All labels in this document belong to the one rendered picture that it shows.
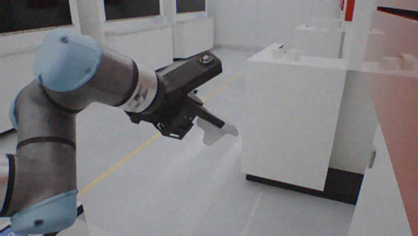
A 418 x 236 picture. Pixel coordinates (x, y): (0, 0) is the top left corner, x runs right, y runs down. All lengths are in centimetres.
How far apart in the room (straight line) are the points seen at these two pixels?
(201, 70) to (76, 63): 20
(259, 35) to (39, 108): 785
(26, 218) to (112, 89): 18
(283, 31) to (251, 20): 93
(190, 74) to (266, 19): 763
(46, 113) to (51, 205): 12
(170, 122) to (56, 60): 22
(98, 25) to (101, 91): 436
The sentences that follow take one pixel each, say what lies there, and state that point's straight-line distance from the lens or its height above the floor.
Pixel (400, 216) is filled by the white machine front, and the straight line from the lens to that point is 40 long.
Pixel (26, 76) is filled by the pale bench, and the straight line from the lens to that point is 366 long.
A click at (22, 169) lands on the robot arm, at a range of 38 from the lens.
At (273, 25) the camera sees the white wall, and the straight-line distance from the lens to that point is 805.
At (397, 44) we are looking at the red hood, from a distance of 31.
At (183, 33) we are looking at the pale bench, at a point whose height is 64.
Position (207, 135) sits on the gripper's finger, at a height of 111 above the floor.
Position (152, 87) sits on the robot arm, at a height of 123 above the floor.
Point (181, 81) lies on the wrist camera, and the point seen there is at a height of 122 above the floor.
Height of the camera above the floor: 135
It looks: 23 degrees down
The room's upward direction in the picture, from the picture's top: straight up
